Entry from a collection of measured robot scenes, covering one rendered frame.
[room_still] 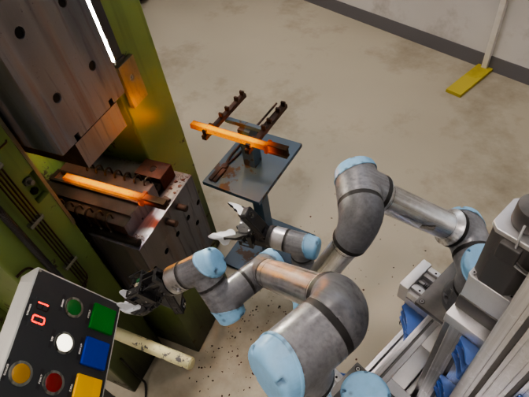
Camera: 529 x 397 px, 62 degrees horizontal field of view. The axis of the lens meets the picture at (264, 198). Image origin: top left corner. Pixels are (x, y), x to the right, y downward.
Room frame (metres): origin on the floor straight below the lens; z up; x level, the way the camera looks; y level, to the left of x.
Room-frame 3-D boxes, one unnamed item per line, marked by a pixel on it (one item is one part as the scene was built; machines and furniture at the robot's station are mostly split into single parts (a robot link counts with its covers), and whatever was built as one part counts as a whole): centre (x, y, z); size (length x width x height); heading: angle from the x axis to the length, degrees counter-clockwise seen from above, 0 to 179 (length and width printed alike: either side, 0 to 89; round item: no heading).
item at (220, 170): (1.62, 0.03, 0.73); 0.60 x 0.04 x 0.01; 141
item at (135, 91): (1.41, 0.40, 1.27); 0.09 x 0.02 x 0.17; 150
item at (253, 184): (1.47, 0.02, 0.71); 0.40 x 0.30 x 0.02; 142
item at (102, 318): (0.64, 0.52, 1.01); 0.07 x 0.05 x 0.07; 175
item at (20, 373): (0.45, 0.63, 1.16); 0.05 x 0.03 x 0.04; 150
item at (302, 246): (0.79, -0.09, 0.98); 0.11 x 0.08 x 0.09; 59
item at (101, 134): (1.18, 0.62, 1.32); 0.42 x 0.20 x 0.10; 60
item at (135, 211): (1.18, 0.62, 0.96); 0.42 x 0.20 x 0.09; 60
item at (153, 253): (1.23, 0.61, 0.69); 0.56 x 0.38 x 0.45; 60
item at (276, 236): (0.83, -0.02, 0.98); 0.08 x 0.05 x 0.08; 149
